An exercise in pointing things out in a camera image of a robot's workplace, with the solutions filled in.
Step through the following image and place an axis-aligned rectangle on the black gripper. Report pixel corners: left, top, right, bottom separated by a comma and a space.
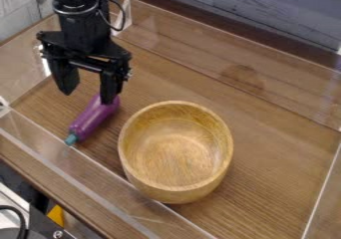
36, 9, 132, 105

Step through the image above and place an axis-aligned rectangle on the purple toy eggplant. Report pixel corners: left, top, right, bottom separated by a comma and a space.
64, 95, 120, 145

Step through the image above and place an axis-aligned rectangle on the brown wooden bowl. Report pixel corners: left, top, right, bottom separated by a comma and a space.
117, 101, 232, 204

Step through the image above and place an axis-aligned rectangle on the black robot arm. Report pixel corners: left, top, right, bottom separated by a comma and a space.
36, 0, 132, 105

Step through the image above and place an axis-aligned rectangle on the yellow black base equipment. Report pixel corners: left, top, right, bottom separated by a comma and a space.
0, 182, 87, 239

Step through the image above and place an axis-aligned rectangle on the clear acrylic corner bracket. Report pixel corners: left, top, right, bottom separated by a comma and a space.
111, 0, 132, 36

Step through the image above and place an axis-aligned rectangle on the clear acrylic tray wall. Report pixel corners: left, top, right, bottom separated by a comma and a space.
0, 0, 341, 239

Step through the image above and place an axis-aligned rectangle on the black cable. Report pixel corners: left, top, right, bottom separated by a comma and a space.
0, 204, 28, 239

